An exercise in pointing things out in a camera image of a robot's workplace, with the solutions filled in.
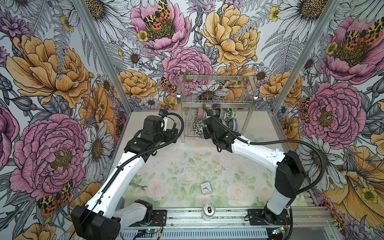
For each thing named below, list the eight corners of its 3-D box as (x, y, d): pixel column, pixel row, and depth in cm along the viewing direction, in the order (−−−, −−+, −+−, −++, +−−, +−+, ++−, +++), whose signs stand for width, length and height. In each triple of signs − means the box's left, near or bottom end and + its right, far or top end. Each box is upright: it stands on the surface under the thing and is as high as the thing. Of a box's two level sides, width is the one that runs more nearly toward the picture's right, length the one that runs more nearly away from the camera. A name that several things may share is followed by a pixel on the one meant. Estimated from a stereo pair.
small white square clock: (202, 195, 83) (203, 194, 81) (200, 185, 87) (200, 184, 84) (212, 193, 84) (212, 191, 82) (209, 183, 87) (210, 181, 85)
